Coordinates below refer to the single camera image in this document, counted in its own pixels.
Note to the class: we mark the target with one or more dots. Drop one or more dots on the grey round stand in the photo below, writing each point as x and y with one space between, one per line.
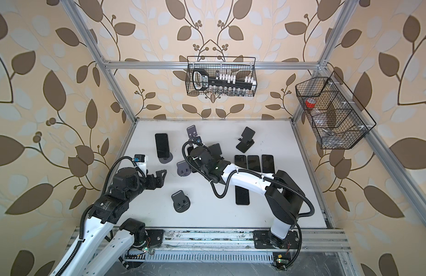
181 202
192 132
166 160
183 169

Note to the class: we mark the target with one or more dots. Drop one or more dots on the black wire basket back wall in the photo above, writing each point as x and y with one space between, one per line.
241 66

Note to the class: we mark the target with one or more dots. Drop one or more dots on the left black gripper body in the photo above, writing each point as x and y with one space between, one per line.
142 184

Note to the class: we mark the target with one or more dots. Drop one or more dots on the black square stand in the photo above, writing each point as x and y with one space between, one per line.
246 140
215 151

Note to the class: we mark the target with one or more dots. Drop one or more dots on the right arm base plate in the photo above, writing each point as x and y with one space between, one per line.
264 239

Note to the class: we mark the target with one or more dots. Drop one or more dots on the grey round stand middle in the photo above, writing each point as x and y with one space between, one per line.
183 169

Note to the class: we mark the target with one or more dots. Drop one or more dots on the black wire basket right wall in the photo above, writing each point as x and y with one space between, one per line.
339 120

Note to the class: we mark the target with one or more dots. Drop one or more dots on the grey round stand far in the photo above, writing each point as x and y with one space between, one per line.
192 132

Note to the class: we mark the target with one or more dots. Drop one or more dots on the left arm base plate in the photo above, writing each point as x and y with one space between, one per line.
154 238

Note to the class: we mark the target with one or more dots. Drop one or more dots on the grey round stand front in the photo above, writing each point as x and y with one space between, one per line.
181 202

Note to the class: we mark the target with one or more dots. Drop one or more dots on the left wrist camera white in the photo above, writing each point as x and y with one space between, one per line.
140 160

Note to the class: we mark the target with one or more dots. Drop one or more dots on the black tool with vials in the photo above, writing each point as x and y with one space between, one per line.
202 81

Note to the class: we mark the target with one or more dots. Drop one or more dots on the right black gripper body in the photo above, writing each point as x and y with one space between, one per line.
194 166

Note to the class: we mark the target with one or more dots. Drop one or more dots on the black phone stand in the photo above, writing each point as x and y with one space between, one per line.
240 161
253 163

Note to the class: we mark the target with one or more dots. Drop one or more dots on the black wire basket wall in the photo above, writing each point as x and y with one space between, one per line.
241 66
339 120

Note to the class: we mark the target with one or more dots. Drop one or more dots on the aluminium rail front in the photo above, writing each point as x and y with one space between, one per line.
241 239

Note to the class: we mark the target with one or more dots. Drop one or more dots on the black phone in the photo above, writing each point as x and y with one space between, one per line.
242 196
162 145
268 164
189 149

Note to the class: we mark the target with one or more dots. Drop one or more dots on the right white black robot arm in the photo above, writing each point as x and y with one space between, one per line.
286 200

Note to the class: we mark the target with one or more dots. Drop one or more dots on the grey round stand left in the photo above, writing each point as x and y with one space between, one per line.
166 160

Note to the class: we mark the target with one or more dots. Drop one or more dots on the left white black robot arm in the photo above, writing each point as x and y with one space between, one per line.
93 252

